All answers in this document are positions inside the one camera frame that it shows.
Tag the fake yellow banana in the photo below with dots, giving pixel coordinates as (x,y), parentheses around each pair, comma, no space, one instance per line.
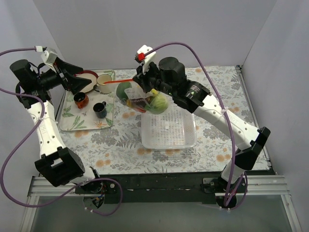
(154,92)

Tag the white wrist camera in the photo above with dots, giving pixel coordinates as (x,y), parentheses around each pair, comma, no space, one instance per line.
(49,56)
(144,56)

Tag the floral serving tray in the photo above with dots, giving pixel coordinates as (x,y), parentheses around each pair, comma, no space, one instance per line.
(74,119)

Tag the floral table mat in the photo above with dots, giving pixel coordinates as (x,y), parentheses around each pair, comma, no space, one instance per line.
(115,139)

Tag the clear zip top bag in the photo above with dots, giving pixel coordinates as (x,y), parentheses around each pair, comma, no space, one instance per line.
(137,99)

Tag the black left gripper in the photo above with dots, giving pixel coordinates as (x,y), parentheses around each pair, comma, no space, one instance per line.
(63,78)

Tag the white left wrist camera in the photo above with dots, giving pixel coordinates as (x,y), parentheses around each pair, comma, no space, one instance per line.
(49,56)

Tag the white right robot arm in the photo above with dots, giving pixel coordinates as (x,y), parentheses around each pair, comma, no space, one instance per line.
(248,141)

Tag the aluminium frame rail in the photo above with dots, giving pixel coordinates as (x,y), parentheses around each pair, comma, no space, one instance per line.
(257,184)

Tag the cream mug black handle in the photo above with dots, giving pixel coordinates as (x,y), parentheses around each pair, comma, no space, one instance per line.
(102,85)

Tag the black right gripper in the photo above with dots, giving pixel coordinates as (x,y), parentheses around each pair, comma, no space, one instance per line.
(144,82)

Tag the white plastic mesh basket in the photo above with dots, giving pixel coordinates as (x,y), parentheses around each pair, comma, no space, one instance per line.
(173,129)

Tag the fake green pepper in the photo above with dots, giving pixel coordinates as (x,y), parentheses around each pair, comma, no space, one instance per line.
(120,91)

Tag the fake green cabbage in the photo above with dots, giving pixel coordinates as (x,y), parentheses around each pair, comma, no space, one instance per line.
(158,104)

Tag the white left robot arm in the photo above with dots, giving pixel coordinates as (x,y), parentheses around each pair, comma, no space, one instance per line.
(57,163)

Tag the dark blue mug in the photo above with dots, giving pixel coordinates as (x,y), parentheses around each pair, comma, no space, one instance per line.
(100,109)

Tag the orange ceramic cup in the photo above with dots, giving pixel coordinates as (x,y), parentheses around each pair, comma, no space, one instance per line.
(81,100)

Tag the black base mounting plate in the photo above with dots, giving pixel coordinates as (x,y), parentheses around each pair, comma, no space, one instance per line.
(208,194)

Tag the red rimmed cream plate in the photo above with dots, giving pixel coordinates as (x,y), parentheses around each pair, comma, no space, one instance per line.
(91,76)

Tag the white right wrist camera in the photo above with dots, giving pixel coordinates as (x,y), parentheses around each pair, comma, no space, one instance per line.
(144,56)

